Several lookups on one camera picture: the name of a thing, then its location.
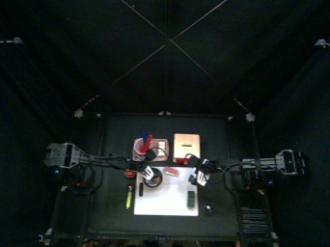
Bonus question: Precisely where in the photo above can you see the pink cup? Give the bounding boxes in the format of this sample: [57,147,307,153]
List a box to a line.
[132,137,152,162]

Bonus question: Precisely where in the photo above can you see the red striped sushi toy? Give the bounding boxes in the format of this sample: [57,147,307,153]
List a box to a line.
[164,166,180,177]

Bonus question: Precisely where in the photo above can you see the white mat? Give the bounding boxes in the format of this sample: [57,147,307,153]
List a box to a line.
[132,165,200,217]

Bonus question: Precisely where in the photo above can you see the red plastic utensil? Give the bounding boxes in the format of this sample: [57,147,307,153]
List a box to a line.
[140,134,154,153]

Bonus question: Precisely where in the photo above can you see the thin pale cord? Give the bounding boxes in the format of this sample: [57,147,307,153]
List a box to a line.
[78,0,229,109]
[118,0,252,114]

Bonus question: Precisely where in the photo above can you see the yellow green pen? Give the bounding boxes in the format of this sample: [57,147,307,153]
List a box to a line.
[125,182,133,210]

